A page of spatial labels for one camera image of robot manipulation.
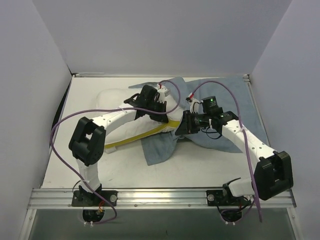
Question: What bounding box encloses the white pillow with yellow edge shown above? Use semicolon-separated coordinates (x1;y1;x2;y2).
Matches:
96;88;184;154

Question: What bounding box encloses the blue-grey fabric pillowcase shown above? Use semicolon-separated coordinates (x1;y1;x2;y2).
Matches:
141;77;267;166

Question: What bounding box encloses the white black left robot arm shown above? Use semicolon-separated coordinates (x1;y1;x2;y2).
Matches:
68;85;170;206

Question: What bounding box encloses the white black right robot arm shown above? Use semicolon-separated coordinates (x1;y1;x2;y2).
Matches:
175;96;294;205

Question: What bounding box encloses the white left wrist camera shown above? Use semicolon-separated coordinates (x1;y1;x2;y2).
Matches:
156;84;171;102

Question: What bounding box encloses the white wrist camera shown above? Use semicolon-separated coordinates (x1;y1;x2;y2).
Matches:
156;84;171;102
185;92;202;113

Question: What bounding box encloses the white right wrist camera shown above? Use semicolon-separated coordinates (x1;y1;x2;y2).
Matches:
185;92;202;113

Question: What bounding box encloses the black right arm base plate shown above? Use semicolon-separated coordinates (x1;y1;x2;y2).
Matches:
206;189;252;208

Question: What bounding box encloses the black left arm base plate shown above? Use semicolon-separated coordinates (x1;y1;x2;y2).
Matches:
71;190;118;207

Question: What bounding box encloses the aluminium front frame rail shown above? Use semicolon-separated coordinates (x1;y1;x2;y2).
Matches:
26;186;297;210

